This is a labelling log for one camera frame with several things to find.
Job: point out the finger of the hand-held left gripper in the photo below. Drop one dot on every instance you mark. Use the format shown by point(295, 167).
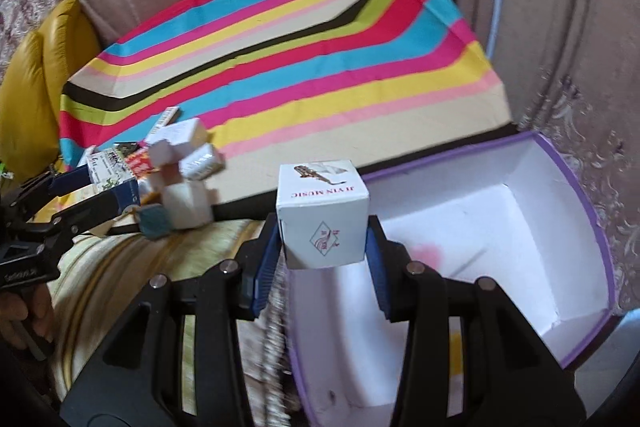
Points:
point(72, 181)
point(100, 209)

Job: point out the black gold-printed box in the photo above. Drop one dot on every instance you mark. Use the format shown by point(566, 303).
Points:
point(126, 148)

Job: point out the colourful striped cloth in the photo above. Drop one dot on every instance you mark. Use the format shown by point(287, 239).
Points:
point(300, 72)

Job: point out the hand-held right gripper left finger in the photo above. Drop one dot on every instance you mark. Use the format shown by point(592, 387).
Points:
point(262, 262)

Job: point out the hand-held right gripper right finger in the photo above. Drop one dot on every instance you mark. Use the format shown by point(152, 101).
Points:
point(379, 267)

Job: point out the green white printed box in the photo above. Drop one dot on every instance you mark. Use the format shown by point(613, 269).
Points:
point(112, 169)

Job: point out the purple-rimmed white storage box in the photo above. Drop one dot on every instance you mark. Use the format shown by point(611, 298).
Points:
point(475, 217)

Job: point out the red yellow printed box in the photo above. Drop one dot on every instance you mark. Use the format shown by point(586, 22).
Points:
point(139, 164)

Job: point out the white silver-printed box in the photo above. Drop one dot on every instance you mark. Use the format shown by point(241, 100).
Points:
point(202, 162)

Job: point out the yellow cushion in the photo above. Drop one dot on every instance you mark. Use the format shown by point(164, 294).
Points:
point(30, 97)

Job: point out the narrow white gold box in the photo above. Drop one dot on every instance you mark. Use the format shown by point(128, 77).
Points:
point(162, 124)

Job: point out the white printed cube box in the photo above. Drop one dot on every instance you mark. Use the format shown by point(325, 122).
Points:
point(320, 217)

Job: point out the large white text-printed box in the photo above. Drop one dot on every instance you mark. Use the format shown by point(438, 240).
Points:
point(185, 137)

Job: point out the person's left hand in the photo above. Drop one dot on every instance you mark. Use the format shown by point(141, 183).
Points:
point(25, 312)

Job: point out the teal box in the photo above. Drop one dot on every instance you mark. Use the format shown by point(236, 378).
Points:
point(152, 221)

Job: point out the small plain white box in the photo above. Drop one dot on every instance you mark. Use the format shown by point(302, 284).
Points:
point(161, 156)

